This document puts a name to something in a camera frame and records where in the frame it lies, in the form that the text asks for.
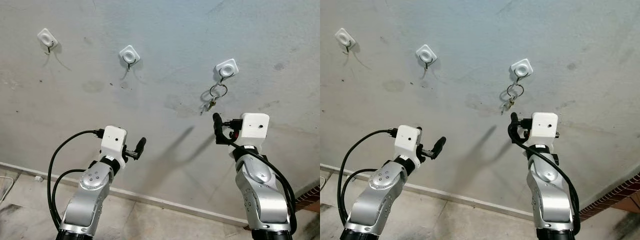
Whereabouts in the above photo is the white floor cable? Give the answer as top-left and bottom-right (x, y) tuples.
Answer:
(0, 174), (16, 203)

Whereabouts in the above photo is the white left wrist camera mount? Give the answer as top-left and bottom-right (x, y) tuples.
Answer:
(100, 126), (128, 164)
(394, 125), (421, 164)

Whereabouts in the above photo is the short black left arm cable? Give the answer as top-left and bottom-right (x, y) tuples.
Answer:
(342, 168), (377, 223)
(51, 168), (87, 223)

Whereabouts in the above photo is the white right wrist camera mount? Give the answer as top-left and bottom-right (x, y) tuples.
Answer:
(530, 112), (559, 147)
(239, 113), (271, 149)

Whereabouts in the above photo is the long black left arm cable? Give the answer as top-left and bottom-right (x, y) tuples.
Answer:
(47, 129), (105, 228)
(337, 128), (398, 227)

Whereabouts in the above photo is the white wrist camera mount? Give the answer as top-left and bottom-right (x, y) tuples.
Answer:
(100, 126), (128, 164)
(530, 112), (559, 147)
(239, 113), (271, 149)
(394, 125), (421, 164)

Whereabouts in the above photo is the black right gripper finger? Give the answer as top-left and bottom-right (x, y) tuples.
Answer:
(509, 112), (521, 143)
(213, 112), (224, 146)

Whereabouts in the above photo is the white wall hook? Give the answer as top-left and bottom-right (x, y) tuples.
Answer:
(510, 58), (534, 83)
(334, 27), (357, 54)
(214, 58), (239, 84)
(37, 28), (59, 55)
(415, 44), (438, 71)
(118, 45), (142, 71)

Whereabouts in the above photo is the silver key ring with keys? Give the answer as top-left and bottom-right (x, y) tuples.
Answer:
(201, 82), (229, 115)
(501, 81), (525, 115)

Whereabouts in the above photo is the red brick wall edge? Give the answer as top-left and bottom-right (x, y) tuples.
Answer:
(295, 185), (321, 214)
(580, 172), (640, 222)

